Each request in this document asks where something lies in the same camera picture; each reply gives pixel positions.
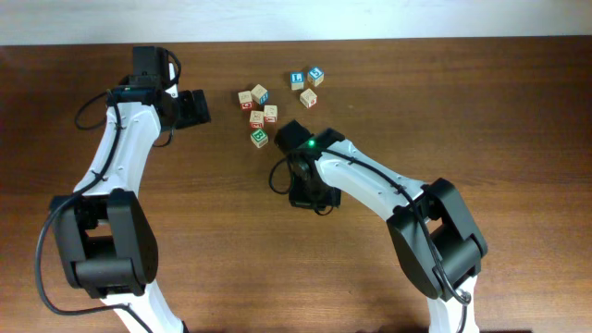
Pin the blue number 5 block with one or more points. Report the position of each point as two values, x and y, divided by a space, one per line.
315 76

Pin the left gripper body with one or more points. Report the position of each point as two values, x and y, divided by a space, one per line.
186 111

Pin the red C block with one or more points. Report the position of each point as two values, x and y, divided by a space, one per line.
245 100

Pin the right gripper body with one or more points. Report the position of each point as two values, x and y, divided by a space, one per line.
290 136

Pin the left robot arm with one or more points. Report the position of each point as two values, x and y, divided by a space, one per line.
105 243

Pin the red bottom butterfly block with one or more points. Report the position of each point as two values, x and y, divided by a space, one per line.
257 119

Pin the block with blue side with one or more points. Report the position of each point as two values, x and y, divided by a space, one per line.
259 94

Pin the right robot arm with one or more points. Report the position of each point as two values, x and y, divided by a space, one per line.
438 244

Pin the block with red side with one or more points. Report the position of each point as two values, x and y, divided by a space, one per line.
308 98

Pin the green B block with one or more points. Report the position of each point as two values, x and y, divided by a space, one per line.
259 138

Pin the small red edged block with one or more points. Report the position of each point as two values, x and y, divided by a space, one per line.
270 113

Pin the blue letter L block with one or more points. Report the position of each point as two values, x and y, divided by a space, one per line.
297 81

